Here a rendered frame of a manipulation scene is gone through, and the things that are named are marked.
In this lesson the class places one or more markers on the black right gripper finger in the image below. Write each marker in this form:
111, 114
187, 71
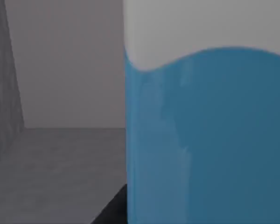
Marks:
116, 211

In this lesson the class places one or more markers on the blue and white bottle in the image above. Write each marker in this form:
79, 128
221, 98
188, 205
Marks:
207, 130

